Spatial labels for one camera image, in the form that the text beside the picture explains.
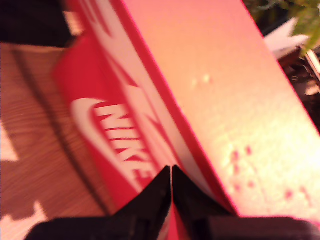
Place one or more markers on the white tissue paper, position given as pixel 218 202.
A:
pixel 282 37

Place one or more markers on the red Nike shoebox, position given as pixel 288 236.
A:
pixel 225 100

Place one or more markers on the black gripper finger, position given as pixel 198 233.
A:
pixel 152 200
pixel 190 202

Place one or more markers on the green leafy houseplant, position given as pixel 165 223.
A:
pixel 307 20

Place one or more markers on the black monitor stand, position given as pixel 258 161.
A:
pixel 30 20

